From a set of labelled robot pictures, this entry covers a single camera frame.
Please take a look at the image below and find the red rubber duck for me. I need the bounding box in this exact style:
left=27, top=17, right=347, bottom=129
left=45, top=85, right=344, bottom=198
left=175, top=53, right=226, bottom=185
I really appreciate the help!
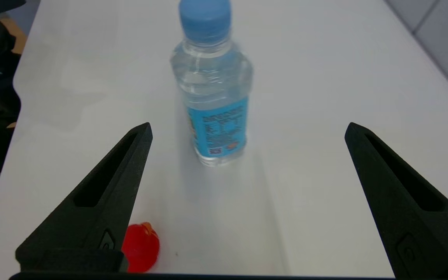
left=121, top=222, right=161, bottom=273

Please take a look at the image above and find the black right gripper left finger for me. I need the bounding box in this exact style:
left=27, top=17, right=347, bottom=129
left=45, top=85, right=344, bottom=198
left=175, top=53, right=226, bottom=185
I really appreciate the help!
left=15, top=122, right=154, bottom=273

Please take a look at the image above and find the clear water bottle blue label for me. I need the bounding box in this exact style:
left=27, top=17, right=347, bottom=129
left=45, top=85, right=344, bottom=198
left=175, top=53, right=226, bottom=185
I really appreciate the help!
left=170, top=0, right=254, bottom=168

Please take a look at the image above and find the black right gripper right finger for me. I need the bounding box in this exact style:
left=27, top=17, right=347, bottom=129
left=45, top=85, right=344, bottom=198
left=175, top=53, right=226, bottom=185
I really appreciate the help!
left=344, top=122, right=448, bottom=278

